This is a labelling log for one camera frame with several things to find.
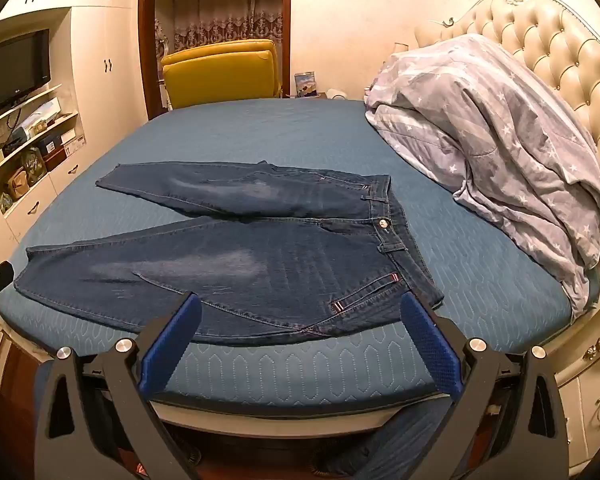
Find small picture box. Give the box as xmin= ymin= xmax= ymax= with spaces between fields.
xmin=294 ymin=72 xmax=319 ymax=98

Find brown bag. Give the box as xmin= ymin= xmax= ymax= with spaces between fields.
xmin=4 ymin=177 xmax=33 ymax=202

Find patterned lace curtain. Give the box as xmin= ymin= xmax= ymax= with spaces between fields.
xmin=172 ymin=0 xmax=285 ymax=53

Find patterned bag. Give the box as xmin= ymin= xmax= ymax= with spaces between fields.
xmin=22 ymin=147 xmax=49 ymax=186

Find cream tufted headboard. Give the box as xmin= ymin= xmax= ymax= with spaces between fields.
xmin=414 ymin=0 xmax=600 ymax=241

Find cream bedside cabinet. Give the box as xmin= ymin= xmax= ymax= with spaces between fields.
xmin=555 ymin=317 xmax=600 ymax=478

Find black flat screen television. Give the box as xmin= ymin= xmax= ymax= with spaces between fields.
xmin=0 ymin=29 xmax=51 ymax=120

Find bed with blue quilted sheet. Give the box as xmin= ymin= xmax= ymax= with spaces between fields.
xmin=0 ymin=97 xmax=600 ymax=421

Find cream wardrobe shelf unit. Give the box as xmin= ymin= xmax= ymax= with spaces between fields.
xmin=0 ymin=0 xmax=148 ymax=243

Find grey star print quilt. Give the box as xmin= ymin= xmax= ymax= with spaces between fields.
xmin=364 ymin=34 xmax=600 ymax=323

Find dark red box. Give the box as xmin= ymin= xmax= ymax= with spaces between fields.
xmin=44 ymin=131 xmax=77 ymax=157

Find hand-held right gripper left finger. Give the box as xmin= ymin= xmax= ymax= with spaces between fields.
xmin=34 ymin=291 xmax=203 ymax=480

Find white flat box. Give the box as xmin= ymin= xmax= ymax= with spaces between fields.
xmin=16 ymin=99 xmax=62 ymax=131

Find yellow upholstered chair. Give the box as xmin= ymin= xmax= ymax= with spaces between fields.
xmin=161 ymin=39 xmax=283 ymax=110

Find person's leg in jeans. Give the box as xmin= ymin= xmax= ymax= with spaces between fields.
xmin=325 ymin=401 xmax=452 ymax=480

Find dark blue denim pants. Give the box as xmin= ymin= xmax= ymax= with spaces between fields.
xmin=14 ymin=161 xmax=445 ymax=346

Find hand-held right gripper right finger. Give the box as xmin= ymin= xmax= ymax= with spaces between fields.
xmin=400 ymin=291 xmax=570 ymax=480

